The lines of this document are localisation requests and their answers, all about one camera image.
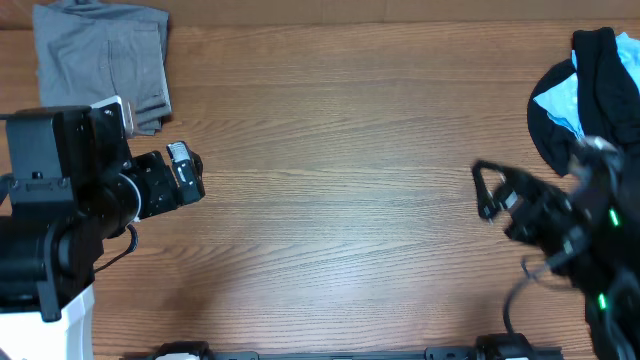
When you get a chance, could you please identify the grey shorts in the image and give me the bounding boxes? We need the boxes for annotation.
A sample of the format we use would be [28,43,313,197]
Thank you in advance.
[32,1,172,135]

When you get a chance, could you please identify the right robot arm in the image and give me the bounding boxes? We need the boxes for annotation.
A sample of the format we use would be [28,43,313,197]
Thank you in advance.
[471,136,639,359]

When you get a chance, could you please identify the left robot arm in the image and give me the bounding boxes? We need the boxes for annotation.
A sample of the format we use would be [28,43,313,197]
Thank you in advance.
[1,96,205,359]

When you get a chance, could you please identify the light blue shirt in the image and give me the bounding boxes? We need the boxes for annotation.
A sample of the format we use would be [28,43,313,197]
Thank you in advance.
[533,32,639,138]

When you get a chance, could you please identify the black garment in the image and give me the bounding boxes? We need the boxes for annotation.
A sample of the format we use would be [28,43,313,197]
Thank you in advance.
[527,27,639,176]

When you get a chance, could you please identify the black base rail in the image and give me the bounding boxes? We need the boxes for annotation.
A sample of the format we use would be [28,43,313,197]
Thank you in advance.
[121,334,564,360]

